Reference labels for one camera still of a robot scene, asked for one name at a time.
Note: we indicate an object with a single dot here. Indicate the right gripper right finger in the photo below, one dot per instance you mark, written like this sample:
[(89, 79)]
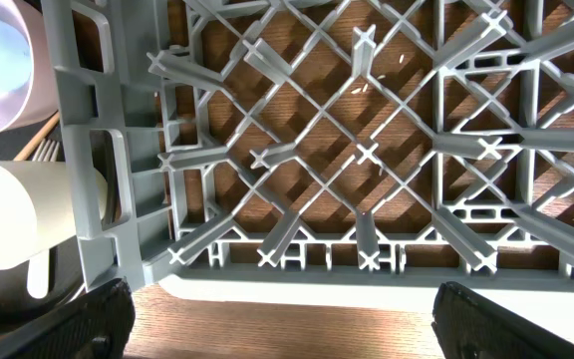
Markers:
[(468, 325)]

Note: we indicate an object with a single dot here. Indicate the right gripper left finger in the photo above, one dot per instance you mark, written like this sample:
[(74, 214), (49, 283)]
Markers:
[(95, 325)]

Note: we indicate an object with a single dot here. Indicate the white plastic fork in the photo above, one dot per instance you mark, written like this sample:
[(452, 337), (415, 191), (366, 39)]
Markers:
[(38, 278)]

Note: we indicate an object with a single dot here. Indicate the small white cup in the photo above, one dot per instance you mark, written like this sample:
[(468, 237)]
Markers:
[(36, 209)]

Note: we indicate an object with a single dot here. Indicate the wooden chopstick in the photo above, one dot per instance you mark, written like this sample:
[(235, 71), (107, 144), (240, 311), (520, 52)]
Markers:
[(36, 140)]

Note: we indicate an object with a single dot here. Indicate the white shallow bowl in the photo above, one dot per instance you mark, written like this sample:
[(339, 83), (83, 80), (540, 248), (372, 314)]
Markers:
[(28, 93)]

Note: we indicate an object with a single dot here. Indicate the grey dishwasher rack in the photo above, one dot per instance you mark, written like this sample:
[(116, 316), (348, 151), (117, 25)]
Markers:
[(329, 143)]

